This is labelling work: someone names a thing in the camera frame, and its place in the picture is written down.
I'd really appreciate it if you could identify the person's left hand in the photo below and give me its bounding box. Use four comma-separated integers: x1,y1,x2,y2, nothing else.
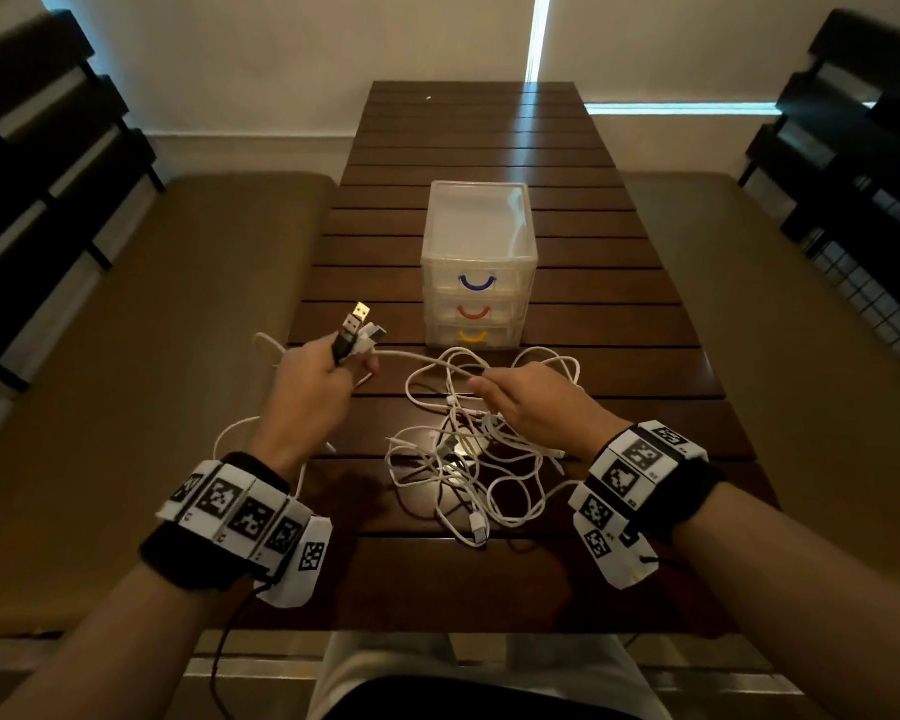
247,333,382,481

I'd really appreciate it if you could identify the person's right hand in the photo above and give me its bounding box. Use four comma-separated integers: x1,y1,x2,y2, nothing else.
467,361,631,466

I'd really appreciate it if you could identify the black USB cable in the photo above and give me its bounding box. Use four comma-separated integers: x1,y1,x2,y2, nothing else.
332,301,373,367

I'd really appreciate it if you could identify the tangle of white cables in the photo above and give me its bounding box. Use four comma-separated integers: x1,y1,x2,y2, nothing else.
384,345,583,550

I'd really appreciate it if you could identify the clear drawer yellow handle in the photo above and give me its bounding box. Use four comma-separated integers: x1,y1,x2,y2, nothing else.
425,318,526,351

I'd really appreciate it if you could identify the clear drawer red handle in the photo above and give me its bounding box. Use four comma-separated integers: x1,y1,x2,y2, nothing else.
423,290,532,327

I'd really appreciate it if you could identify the bundle of cables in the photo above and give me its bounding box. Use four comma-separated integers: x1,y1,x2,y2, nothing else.
378,348,493,383

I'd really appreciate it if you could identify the clear drawer blue handle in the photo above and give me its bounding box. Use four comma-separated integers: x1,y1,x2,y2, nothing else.
422,254,538,299

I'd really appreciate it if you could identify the clear plastic three-drawer organiser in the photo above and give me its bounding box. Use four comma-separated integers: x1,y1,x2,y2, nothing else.
419,180,540,351

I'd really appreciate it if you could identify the person's left forearm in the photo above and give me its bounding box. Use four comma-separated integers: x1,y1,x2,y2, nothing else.
0,561,219,720

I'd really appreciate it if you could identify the person's right forearm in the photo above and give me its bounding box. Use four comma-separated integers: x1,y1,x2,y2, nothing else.
671,483,900,720

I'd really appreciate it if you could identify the person's black garment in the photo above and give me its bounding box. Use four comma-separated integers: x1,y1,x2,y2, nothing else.
326,675,639,720

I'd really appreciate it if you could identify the black marker wristband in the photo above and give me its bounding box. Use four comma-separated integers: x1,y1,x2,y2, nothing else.
568,419,727,545
139,451,316,593

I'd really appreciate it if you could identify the brown bench cushion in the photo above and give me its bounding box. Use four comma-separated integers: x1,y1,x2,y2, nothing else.
0,171,339,638
622,171,900,593

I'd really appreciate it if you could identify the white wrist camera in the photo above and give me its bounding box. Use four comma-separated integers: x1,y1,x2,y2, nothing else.
573,509,660,592
258,515,335,610

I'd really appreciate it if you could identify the thin black camera cable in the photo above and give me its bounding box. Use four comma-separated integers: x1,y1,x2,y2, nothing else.
209,580,275,720

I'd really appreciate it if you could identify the wall light strip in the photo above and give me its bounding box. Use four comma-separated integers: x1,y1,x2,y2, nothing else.
584,102,785,117
524,0,553,83

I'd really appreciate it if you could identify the black framed wire grid panel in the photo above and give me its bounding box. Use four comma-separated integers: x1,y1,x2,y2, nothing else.
802,186,900,383

